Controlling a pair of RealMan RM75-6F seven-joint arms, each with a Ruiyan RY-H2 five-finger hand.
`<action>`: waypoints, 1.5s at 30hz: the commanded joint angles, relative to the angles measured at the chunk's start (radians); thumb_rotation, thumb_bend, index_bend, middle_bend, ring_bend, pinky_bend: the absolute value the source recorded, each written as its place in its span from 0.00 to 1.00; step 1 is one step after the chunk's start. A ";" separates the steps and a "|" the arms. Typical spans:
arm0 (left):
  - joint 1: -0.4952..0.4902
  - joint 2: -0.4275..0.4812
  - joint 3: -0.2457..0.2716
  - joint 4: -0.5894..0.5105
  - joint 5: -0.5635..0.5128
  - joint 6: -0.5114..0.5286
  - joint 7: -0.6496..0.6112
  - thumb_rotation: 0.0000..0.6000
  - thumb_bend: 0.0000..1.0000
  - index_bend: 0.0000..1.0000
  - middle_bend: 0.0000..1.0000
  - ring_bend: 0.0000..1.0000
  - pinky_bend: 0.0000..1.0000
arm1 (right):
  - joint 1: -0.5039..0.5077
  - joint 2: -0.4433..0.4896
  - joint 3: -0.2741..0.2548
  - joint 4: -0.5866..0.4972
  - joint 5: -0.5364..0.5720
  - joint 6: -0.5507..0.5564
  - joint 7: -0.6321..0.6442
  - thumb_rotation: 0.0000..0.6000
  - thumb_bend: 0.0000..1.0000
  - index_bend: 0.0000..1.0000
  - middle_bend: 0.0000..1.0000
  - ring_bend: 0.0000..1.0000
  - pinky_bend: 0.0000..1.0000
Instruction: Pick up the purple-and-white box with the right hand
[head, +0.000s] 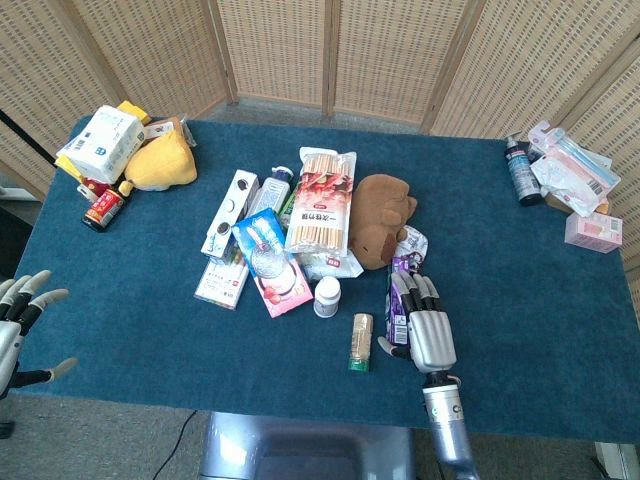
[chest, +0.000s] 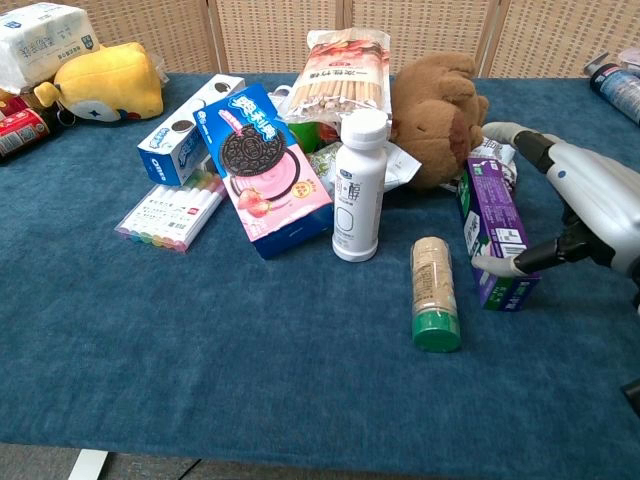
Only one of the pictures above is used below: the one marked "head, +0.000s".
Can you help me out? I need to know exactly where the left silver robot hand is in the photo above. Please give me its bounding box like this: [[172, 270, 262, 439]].
[[0, 269, 79, 400]]

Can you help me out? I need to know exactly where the blue toothbrush blister pack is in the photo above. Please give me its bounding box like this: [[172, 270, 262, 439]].
[[528, 124, 622, 204]]

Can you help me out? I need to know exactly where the blue table mat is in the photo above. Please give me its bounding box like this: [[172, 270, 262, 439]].
[[12, 115, 640, 445]]

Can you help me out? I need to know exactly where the dark pump bottle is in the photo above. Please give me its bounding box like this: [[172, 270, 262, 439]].
[[503, 132, 543, 207]]

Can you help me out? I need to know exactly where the white tissue pack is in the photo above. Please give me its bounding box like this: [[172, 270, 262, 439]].
[[55, 104, 146, 185]]

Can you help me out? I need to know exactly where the yellow plush toy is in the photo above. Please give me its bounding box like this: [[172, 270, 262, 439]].
[[118, 130, 199, 197]]

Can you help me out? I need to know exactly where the disposable chopsticks pack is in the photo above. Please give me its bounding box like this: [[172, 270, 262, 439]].
[[283, 146, 358, 255]]

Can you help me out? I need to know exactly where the woven bamboo folding screen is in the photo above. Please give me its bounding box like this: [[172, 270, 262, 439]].
[[0, 0, 640, 316]]

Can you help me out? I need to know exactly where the green package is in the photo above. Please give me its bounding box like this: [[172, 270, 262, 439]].
[[277, 182, 304, 232]]

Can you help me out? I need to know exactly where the yellow flat packet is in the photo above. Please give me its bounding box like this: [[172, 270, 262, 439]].
[[53, 155, 85, 182]]

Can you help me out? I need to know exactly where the white pack red label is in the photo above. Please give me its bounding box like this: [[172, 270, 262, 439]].
[[193, 248, 250, 312]]

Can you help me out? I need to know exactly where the long purple box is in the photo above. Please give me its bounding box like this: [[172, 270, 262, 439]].
[[384, 255, 416, 347]]

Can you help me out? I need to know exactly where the silver snack packet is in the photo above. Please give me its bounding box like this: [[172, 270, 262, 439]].
[[394, 224, 430, 275]]

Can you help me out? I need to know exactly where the brown cardboard box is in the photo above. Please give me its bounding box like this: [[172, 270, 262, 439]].
[[543, 192, 612, 217]]

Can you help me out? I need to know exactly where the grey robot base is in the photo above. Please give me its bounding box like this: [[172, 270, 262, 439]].
[[198, 410, 417, 480]]

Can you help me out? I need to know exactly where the brown snack packet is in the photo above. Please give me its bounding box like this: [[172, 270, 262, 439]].
[[143, 115, 197, 149]]

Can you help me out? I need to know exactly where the clear bottle blue cap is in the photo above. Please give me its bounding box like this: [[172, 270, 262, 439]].
[[248, 165, 294, 219]]

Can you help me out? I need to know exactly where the dark soy sauce bottle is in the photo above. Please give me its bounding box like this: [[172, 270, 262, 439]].
[[81, 180, 134, 234]]

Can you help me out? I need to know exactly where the black pole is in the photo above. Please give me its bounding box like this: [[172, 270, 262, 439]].
[[0, 110, 57, 164]]

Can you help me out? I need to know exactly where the white plastic bag red label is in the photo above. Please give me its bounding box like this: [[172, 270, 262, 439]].
[[297, 248, 365, 283]]

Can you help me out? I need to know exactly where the black cable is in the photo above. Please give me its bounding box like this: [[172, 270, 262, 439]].
[[158, 409, 197, 480]]

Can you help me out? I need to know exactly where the white pill bottle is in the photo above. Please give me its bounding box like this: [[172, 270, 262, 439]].
[[313, 276, 343, 320]]

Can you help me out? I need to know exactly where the white plastic pouch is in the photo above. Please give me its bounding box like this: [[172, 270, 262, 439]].
[[529, 155, 601, 218]]

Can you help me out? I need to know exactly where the red and white packet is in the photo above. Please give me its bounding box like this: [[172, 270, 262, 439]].
[[76, 177, 111, 203]]

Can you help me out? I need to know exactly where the brown capybara plush toy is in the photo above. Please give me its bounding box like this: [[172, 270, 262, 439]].
[[348, 173, 419, 272]]

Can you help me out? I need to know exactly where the white cookie box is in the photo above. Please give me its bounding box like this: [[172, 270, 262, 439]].
[[200, 169, 261, 259]]

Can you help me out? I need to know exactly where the toothpick bottle green cap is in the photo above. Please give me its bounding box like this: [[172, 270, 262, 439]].
[[347, 313, 375, 374]]

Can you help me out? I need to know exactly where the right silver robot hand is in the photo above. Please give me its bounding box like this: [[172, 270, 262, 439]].
[[377, 271, 459, 375]]

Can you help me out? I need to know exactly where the pink package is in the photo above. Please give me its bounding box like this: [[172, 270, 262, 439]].
[[230, 207, 315, 320]]

